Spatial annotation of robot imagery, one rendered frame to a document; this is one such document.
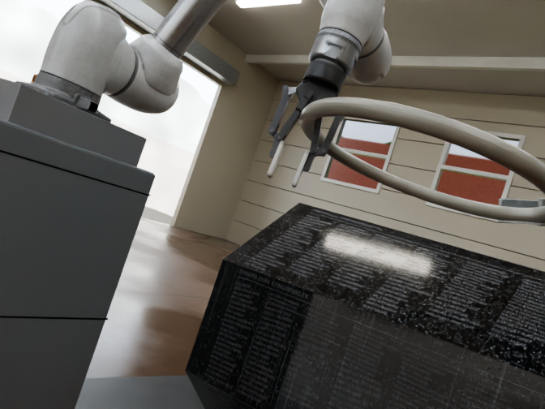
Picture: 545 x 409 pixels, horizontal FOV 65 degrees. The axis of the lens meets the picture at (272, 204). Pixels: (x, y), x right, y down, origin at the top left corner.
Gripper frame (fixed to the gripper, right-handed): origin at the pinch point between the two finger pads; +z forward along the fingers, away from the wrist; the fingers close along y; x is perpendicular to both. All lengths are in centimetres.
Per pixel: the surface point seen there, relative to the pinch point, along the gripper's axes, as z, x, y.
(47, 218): 29, 9, -46
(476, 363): 21, 10, 49
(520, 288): 3, 22, 57
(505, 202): -11.3, 11.4, 43.0
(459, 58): -330, 563, 106
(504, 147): -9.4, -22.7, 28.2
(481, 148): -8.2, -22.7, 25.5
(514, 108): -320, 634, 227
